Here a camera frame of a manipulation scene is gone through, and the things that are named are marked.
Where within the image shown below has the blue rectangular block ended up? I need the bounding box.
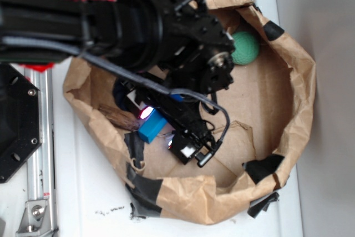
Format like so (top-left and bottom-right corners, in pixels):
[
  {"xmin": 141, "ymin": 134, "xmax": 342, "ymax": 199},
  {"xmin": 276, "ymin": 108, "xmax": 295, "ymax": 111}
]
[{"xmin": 138, "ymin": 107, "xmax": 167, "ymax": 143}]

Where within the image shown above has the metal corner bracket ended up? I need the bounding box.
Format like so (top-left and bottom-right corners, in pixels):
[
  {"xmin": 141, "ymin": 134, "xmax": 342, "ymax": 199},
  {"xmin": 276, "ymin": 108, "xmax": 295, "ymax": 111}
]
[{"xmin": 16, "ymin": 199, "xmax": 53, "ymax": 236}]

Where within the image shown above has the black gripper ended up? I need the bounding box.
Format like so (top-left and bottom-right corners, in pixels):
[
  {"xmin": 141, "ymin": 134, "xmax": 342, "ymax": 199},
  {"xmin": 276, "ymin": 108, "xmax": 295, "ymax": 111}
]
[{"xmin": 121, "ymin": 82, "xmax": 216, "ymax": 168}]

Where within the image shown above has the green textured ball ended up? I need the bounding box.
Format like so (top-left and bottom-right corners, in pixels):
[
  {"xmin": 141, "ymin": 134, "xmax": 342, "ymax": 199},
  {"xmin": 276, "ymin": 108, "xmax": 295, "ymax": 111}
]
[{"xmin": 232, "ymin": 31, "xmax": 260, "ymax": 65}]

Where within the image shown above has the aluminium extrusion rail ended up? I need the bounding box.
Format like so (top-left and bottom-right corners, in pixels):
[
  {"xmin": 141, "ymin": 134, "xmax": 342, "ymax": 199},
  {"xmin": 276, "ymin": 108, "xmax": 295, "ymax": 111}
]
[{"xmin": 24, "ymin": 70, "xmax": 58, "ymax": 236}]

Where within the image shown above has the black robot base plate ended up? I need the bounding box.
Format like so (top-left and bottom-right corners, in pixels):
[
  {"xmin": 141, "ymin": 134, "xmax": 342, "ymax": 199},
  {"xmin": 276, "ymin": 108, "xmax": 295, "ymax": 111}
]
[{"xmin": 1, "ymin": 63, "xmax": 41, "ymax": 184}]

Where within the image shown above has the brown wooden stick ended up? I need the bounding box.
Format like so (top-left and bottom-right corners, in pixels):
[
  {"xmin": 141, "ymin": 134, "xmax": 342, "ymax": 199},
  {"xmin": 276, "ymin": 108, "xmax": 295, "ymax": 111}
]
[{"xmin": 98, "ymin": 104, "xmax": 140, "ymax": 132}]

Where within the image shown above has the grey sleeved cable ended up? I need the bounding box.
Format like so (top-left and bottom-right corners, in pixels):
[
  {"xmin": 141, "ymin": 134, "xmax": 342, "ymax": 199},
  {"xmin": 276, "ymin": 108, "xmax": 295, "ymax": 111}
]
[{"xmin": 0, "ymin": 36, "xmax": 231, "ymax": 152}]

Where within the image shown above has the brown paper bag bin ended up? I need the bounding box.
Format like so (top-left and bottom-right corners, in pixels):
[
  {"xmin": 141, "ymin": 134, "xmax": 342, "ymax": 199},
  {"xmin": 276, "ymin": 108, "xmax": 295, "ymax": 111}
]
[{"xmin": 63, "ymin": 0, "xmax": 316, "ymax": 225}]

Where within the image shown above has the navy blue rope loop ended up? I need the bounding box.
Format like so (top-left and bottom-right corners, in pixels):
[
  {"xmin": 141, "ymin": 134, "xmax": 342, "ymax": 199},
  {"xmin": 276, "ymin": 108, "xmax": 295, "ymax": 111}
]
[{"xmin": 112, "ymin": 80, "xmax": 131, "ymax": 109}]

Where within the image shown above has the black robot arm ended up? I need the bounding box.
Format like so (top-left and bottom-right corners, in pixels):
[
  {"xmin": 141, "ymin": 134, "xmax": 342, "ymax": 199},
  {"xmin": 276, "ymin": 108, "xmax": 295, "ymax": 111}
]
[{"xmin": 1, "ymin": 0, "xmax": 234, "ymax": 167}]

